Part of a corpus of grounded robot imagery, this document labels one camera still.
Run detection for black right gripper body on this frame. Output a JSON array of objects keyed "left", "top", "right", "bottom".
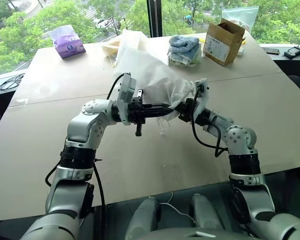
[{"left": 178, "top": 98, "right": 197, "bottom": 124}]

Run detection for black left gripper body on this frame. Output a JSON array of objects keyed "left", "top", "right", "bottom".
[{"left": 126, "top": 89, "right": 151, "bottom": 137}]

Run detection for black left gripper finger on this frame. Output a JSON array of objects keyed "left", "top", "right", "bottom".
[
  {"left": 143, "top": 110, "right": 173, "bottom": 120},
  {"left": 142, "top": 102, "right": 172, "bottom": 112}
]

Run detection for white drawstring bag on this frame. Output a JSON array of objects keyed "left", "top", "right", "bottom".
[{"left": 112, "top": 28, "right": 198, "bottom": 136}]

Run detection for light blue folded towel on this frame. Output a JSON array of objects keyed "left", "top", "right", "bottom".
[{"left": 169, "top": 34, "right": 201, "bottom": 55}]

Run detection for clear zip plastic bag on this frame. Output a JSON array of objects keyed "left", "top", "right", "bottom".
[{"left": 221, "top": 5, "right": 260, "bottom": 35}]

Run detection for blue folded cloths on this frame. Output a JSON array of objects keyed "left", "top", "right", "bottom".
[{"left": 167, "top": 48, "right": 203, "bottom": 68}]

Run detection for brown cardboard box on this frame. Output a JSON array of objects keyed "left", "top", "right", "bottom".
[{"left": 202, "top": 17, "right": 247, "bottom": 67}]

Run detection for purple tissue pack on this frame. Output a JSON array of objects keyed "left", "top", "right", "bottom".
[{"left": 47, "top": 24, "right": 87, "bottom": 60}]

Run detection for silver right robot thigh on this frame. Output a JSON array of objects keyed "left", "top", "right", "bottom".
[{"left": 191, "top": 193, "right": 226, "bottom": 231}]

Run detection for silver robot thigh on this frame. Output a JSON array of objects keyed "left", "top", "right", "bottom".
[
  {"left": 191, "top": 193, "right": 226, "bottom": 231},
  {"left": 124, "top": 197, "right": 161, "bottom": 240}
]

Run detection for flat black phone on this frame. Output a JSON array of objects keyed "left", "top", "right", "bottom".
[{"left": 263, "top": 46, "right": 281, "bottom": 55}]

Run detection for silver left robot thigh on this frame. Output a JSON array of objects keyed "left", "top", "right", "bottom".
[{"left": 124, "top": 197, "right": 161, "bottom": 240}]

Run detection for black handheld device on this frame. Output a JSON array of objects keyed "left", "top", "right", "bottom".
[{"left": 283, "top": 39, "right": 300, "bottom": 60}]

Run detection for silver robot torso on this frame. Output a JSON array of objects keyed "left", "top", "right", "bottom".
[{"left": 149, "top": 226, "right": 253, "bottom": 240}]

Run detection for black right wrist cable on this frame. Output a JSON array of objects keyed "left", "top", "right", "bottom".
[{"left": 191, "top": 84, "right": 230, "bottom": 158}]

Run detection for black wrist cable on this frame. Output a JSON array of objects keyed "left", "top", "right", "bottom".
[
  {"left": 106, "top": 73, "right": 126, "bottom": 101},
  {"left": 191, "top": 84, "right": 230, "bottom": 158}
]

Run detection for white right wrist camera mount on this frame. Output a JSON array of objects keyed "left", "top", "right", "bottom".
[{"left": 192, "top": 78, "right": 211, "bottom": 120}]

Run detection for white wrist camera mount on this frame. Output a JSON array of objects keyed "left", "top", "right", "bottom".
[
  {"left": 116, "top": 73, "right": 137, "bottom": 126},
  {"left": 192, "top": 78, "right": 211, "bottom": 120}
]

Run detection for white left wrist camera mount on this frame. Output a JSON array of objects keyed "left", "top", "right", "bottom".
[{"left": 116, "top": 73, "right": 137, "bottom": 126}]

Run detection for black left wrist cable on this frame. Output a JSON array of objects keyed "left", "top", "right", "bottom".
[{"left": 106, "top": 73, "right": 126, "bottom": 101}]

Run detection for black left shoulder cable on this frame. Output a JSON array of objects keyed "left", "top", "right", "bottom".
[{"left": 44, "top": 157, "right": 106, "bottom": 208}]

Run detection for black window frame post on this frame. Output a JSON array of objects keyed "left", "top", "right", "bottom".
[{"left": 146, "top": 0, "right": 163, "bottom": 38}]

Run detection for thin white string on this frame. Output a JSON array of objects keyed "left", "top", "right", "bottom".
[{"left": 149, "top": 192, "right": 198, "bottom": 226}]

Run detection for coiled thin black cable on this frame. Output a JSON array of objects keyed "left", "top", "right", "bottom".
[{"left": 0, "top": 73, "right": 26, "bottom": 91}]

